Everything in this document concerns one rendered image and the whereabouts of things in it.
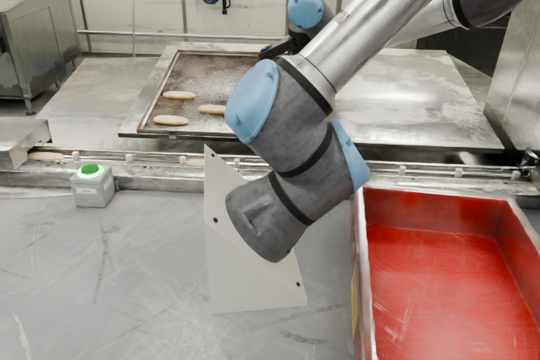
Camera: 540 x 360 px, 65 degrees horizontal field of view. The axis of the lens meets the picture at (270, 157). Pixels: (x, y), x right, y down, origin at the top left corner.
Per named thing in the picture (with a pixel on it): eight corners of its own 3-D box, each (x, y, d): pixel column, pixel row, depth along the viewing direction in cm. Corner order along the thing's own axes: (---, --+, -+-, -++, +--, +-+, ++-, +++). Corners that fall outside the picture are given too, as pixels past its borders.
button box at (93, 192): (75, 218, 99) (65, 178, 93) (89, 199, 106) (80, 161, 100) (109, 221, 99) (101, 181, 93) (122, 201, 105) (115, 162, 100)
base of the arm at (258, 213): (289, 276, 74) (334, 244, 71) (230, 235, 66) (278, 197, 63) (272, 219, 86) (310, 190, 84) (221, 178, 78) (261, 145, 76)
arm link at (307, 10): (340, 28, 92) (337, 10, 100) (308, -14, 87) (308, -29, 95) (311, 49, 95) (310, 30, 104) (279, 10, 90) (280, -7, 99)
